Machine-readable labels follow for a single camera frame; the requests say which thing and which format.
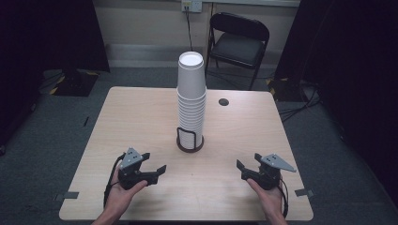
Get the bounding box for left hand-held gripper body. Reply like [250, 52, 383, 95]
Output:
[117, 146, 159, 190]

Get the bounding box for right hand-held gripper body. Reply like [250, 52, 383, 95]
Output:
[240, 153, 298, 190]

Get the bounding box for stack of white paper cups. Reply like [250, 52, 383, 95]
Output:
[176, 51, 207, 150]

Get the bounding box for person's right hand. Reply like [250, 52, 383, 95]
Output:
[246, 178, 285, 218]

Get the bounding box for person's left hand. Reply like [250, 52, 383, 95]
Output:
[104, 168, 148, 218]

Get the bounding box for grey tape strip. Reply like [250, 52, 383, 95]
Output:
[294, 187, 315, 198]
[54, 190, 80, 203]

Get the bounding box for black stand base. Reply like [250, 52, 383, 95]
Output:
[39, 68, 100, 98]
[266, 76, 315, 103]

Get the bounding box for black folding chair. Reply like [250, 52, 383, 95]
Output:
[205, 11, 270, 92]

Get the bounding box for dark curtain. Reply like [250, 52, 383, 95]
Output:
[274, 0, 398, 201]
[0, 0, 111, 148]

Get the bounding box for left hand-held gripper cable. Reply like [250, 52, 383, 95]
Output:
[103, 152, 127, 209]

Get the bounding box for hand-held gripper cable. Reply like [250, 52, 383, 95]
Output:
[277, 177, 290, 218]
[103, 152, 127, 209]

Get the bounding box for right hand-held gripper cable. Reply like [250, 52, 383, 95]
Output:
[277, 177, 290, 218]

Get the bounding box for black floor cables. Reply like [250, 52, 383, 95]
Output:
[277, 80, 324, 124]

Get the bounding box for black wall power cable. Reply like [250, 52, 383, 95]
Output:
[185, 6, 194, 53]

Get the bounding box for white wall socket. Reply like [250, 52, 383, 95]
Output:
[181, 0, 204, 14]

